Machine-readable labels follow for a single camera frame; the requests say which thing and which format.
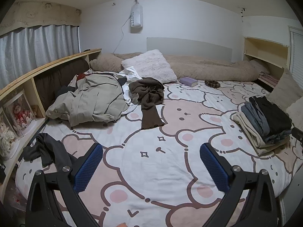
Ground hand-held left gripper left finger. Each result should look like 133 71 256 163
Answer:
25 142 104 227

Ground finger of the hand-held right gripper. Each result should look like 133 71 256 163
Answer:
292 127 303 145

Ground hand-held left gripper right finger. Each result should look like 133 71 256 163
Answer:
199 142 278 227

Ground dark grey garment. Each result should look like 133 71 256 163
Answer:
22 133 77 171

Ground beige fluffy cushion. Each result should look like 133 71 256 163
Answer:
269 68 303 110
285 97 303 128

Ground blue folded jeans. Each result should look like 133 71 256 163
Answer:
259 129 292 145

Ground black folded garment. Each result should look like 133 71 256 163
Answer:
248 96 292 138

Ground grey folded garment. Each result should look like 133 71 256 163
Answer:
241 100 270 138

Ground cream folded garment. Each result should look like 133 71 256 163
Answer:
232 112 291 156

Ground pink folded cloth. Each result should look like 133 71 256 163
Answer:
258 72 280 87

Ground bear print bed sheet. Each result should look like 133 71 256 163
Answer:
15 68 303 227

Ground beige jacket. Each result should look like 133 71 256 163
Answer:
45 73 129 127

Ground black crumpled cloth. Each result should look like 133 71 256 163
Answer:
54 85 77 98

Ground white window blinds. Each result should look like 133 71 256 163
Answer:
287 26 303 78

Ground white doll display box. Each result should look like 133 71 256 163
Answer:
0 107 19 158

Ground purple book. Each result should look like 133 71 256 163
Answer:
179 77 198 87

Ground brown knit sweater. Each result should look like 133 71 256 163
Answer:
128 77 165 130

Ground cream bedside shelf unit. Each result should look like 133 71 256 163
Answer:
243 37 290 93

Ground long beige body pillow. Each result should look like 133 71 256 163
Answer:
89 52 264 82

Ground white shirt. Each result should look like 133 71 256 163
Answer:
115 67 144 107

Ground curved wooden bedside shelf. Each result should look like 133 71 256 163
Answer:
0 48 102 194

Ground white fluffy pillow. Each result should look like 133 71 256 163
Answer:
121 50 178 84

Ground white headboard panel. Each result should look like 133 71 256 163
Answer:
147 37 233 63

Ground grey curtain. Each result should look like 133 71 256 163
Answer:
0 25 80 86

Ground white hanging bag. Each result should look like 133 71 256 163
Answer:
130 0 144 34

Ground beige printed valance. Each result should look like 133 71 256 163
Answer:
0 1 81 37

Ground white cable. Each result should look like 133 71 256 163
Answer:
113 12 133 54

